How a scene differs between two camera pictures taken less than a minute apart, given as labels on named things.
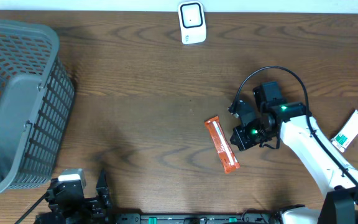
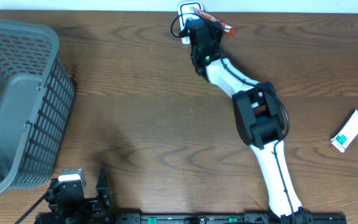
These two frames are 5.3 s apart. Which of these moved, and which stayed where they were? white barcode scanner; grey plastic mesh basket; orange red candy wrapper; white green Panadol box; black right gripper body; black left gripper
Moved: black right gripper body; orange red candy wrapper
Stayed: black left gripper; grey plastic mesh basket; white barcode scanner; white green Panadol box
